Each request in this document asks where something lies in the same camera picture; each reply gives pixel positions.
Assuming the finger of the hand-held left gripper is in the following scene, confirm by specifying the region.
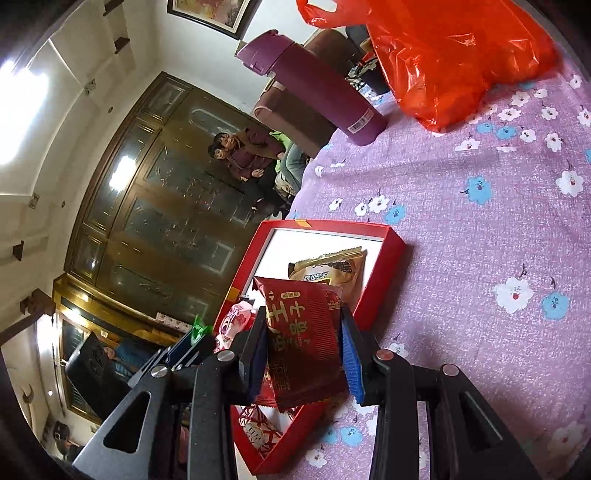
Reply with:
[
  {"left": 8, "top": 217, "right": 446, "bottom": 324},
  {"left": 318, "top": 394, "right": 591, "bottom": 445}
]
[{"left": 127, "top": 330, "right": 218, "bottom": 391}]

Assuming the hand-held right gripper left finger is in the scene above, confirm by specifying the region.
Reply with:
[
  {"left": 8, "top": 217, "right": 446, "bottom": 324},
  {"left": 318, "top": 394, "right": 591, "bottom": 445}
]
[{"left": 74, "top": 307, "right": 269, "bottom": 480}]

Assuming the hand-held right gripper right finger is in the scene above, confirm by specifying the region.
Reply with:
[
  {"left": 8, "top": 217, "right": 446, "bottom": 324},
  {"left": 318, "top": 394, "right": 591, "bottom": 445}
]
[{"left": 341, "top": 305, "right": 541, "bottom": 480}]

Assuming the green candy packet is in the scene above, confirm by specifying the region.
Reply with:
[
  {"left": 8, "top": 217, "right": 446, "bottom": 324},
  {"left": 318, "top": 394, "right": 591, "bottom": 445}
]
[{"left": 188, "top": 315, "right": 215, "bottom": 340}]

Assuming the pink snack packet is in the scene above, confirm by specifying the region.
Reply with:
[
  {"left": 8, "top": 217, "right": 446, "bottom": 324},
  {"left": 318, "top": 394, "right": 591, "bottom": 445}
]
[{"left": 217, "top": 300, "right": 257, "bottom": 352}]

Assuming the gold brown snack packet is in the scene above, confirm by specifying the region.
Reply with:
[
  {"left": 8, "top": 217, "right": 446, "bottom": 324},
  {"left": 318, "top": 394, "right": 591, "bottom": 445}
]
[{"left": 288, "top": 248, "right": 368, "bottom": 310}]

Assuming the red cardboard box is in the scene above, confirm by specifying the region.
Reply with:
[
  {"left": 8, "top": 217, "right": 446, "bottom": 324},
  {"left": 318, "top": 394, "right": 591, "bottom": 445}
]
[{"left": 215, "top": 219, "right": 407, "bottom": 476}]

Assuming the red white patterned snack packet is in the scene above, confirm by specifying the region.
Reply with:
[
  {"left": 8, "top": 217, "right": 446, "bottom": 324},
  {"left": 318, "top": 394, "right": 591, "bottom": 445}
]
[{"left": 235, "top": 404, "right": 296, "bottom": 455}]

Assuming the purple floral tablecloth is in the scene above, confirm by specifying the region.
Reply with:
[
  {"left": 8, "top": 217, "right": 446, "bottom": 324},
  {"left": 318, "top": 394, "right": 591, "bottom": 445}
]
[{"left": 277, "top": 60, "right": 591, "bottom": 480}]

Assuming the purple thermos bottle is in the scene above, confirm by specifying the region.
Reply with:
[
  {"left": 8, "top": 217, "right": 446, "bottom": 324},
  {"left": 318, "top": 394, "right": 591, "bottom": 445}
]
[{"left": 235, "top": 28, "right": 387, "bottom": 147}]

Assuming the red plastic bag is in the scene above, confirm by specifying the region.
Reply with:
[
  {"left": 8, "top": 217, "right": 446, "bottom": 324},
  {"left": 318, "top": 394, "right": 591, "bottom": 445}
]
[{"left": 295, "top": 0, "right": 561, "bottom": 134}]

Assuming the framed painting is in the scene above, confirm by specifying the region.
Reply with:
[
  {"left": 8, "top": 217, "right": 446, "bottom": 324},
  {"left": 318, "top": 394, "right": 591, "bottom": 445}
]
[{"left": 166, "top": 0, "right": 252, "bottom": 41}]

